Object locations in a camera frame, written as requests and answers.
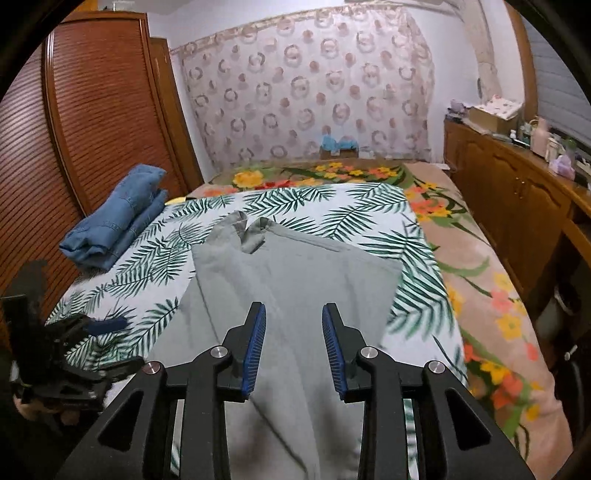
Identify palm leaf print cloth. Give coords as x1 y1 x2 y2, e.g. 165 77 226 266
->
46 182 469 480

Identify grey pants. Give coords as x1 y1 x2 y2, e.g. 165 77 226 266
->
145 210 404 480

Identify cardboard box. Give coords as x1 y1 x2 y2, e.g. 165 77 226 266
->
468 95 525 134

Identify wooden slatted wardrobe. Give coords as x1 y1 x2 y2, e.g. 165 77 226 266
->
0 11 204 352

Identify blue toy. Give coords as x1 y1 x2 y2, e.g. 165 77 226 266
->
321 134 358 154

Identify window blind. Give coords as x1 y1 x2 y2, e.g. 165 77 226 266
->
524 21 591 144

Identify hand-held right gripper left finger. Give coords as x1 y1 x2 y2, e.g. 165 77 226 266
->
58 301 269 480

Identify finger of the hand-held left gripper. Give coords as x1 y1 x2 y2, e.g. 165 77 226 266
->
99 356 145 384
85 316 129 337

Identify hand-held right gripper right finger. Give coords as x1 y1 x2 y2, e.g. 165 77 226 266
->
322 302 539 480

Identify wooden cabinet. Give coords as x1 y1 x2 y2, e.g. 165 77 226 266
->
443 117 591 370

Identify floral blanket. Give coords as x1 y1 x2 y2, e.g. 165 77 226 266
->
189 159 573 462

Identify pink bottle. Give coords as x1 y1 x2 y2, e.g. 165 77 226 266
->
531 117 550 155

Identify beige curtain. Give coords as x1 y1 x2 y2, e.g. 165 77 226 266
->
471 0 502 100

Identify circle pattern sheer curtain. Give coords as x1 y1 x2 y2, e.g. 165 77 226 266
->
173 7 435 169

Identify folded blue jeans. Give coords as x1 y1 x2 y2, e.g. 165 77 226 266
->
59 165 168 271

